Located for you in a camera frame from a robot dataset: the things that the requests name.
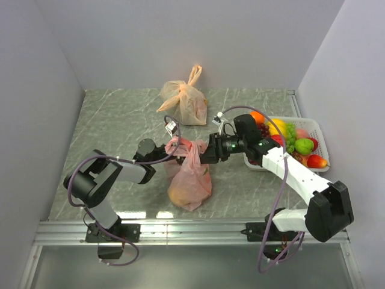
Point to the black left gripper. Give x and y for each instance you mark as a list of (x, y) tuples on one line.
[(180, 159)]

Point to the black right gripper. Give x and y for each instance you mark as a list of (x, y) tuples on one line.
[(215, 151)]

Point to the pink plastic bag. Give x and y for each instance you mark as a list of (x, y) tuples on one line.
[(190, 181)]

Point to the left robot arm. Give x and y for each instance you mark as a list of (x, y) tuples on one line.
[(93, 181)]

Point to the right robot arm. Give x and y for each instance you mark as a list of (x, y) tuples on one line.
[(329, 208)]

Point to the tied beige plastic bag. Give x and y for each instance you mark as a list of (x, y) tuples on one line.
[(184, 102)]

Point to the orange fake orange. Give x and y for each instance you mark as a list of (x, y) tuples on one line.
[(258, 117)]

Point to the red fake strawberry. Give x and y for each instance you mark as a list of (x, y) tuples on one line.
[(278, 139)]

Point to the yellow fake banana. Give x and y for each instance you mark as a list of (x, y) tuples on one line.
[(277, 123)]

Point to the pink fake peach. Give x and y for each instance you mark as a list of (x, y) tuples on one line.
[(302, 133)]

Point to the green fake guava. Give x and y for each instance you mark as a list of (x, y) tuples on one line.
[(304, 146)]

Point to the red yellow fake pear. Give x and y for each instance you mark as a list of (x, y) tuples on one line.
[(316, 162)]

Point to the dark red grape bunch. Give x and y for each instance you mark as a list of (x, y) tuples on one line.
[(264, 130)]

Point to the green grape bunch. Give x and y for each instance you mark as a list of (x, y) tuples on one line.
[(290, 137)]

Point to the white plastic fruit basket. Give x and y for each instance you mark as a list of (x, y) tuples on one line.
[(316, 136)]

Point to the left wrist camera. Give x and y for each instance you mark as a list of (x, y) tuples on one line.
[(171, 128)]

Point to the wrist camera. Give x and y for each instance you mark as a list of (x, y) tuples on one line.
[(220, 121), (171, 128)]

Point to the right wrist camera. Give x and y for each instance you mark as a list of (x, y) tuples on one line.
[(220, 121)]

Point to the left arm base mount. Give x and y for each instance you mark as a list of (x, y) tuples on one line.
[(111, 244)]

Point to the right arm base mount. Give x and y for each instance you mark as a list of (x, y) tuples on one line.
[(255, 231)]

